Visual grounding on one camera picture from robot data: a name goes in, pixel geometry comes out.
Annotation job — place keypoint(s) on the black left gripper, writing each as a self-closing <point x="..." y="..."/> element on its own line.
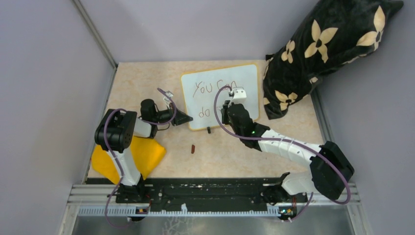
<point x="180" y="118"/>

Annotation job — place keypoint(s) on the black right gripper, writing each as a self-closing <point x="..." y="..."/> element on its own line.
<point x="224" y="120"/>

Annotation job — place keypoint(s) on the yellow-framed whiteboard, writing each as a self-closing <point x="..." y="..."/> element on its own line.
<point x="200" y="89"/>

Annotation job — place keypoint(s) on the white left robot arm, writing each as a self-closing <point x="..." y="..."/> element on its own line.
<point x="126" y="150"/>

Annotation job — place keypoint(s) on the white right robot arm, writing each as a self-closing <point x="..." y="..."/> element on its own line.
<point x="328" y="167"/>

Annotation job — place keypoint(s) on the yellow folded cloth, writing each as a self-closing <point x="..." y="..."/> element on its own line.
<point x="146" y="153"/>

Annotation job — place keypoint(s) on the black floral pillow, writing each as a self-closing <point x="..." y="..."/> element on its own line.
<point x="334" y="33"/>

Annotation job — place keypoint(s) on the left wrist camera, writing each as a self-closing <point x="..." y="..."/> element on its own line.
<point x="167" y="97"/>

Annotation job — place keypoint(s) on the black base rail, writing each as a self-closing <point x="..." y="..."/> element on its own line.
<point x="188" y="197"/>

